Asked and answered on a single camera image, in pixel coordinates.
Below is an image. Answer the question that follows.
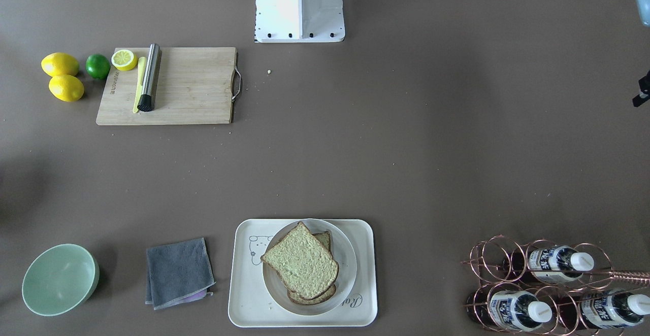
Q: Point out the cream rabbit serving tray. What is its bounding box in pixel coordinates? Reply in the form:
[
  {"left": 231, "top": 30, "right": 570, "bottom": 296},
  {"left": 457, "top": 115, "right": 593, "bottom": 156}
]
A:
[{"left": 228, "top": 219, "right": 378, "bottom": 327}]

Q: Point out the dark bottle white cap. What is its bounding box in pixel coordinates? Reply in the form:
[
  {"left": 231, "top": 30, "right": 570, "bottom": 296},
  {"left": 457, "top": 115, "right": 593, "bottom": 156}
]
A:
[{"left": 499, "top": 245, "right": 595, "bottom": 286}]

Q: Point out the yellow knife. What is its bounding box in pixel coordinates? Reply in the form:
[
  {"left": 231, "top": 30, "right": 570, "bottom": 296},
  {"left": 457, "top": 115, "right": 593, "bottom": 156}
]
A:
[{"left": 132, "top": 57, "right": 147, "bottom": 113}]

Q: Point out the green lime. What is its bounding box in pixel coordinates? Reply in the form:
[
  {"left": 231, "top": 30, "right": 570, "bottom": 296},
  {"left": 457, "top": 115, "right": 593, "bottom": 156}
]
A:
[{"left": 85, "top": 54, "right": 111, "bottom": 80}]

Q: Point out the half lemon slice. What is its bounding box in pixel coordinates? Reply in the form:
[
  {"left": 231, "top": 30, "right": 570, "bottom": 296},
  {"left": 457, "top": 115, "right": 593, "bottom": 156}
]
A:
[{"left": 111, "top": 49, "right": 139, "bottom": 72}]

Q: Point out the mint green bowl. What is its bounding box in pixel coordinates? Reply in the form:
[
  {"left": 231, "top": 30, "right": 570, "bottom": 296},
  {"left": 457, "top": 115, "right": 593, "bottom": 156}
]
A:
[{"left": 22, "top": 244, "right": 100, "bottom": 317}]

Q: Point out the steel muddler black tip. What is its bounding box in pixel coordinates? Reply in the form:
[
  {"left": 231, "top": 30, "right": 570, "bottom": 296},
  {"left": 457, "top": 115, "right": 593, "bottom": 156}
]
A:
[{"left": 136, "top": 43, "right": 161, "bottom": 112}]

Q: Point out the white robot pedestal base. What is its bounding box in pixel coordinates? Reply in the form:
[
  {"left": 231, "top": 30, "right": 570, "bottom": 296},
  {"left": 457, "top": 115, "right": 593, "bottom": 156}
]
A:
[{"left": 254, "top": 0, "right": 345, "bottom": 43}]

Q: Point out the copper wire bottle rack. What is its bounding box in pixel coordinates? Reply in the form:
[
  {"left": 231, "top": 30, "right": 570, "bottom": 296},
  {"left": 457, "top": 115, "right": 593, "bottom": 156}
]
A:
[{"left": 464, "top": 235, "right": 648, "bottom": 335}]

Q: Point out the white round plate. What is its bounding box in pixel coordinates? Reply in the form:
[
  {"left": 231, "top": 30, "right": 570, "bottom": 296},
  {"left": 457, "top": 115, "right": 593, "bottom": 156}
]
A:
[{"left": 260, "top": 218, "right": 358, "bottom": 317}]

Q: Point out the bamboo cutting board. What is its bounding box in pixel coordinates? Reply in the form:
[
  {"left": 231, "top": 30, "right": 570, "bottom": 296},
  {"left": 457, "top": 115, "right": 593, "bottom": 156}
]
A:
[{"left": 96, "top": 47, "right": 238, "bottom": 126}]

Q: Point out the yellow lemon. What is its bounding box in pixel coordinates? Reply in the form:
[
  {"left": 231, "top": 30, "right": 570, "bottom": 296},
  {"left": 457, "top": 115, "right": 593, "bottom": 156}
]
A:
[
  {"left": 48, "top": 75, "right": 84, "bottom": 102},
  {"left": 40, "top": 52, "right": 80, "bottom": 77}
]

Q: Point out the grey folded cloth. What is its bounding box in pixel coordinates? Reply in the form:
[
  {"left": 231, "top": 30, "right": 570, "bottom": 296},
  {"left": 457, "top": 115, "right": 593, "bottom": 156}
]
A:
[{"left": 145, "top": 237, "right": 216, "bottom": 310}]

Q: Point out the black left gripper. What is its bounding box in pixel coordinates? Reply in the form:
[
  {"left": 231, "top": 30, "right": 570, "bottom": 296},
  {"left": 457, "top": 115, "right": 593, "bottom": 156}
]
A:
[{"left": 632, "top": 70, "right": 650, "bottom": 107}]

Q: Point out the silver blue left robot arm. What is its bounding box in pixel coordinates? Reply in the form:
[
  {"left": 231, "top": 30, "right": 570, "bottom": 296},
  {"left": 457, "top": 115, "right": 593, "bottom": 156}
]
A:
[{"left": 632, "top": 0, "right": 649, "bottom": 107}]

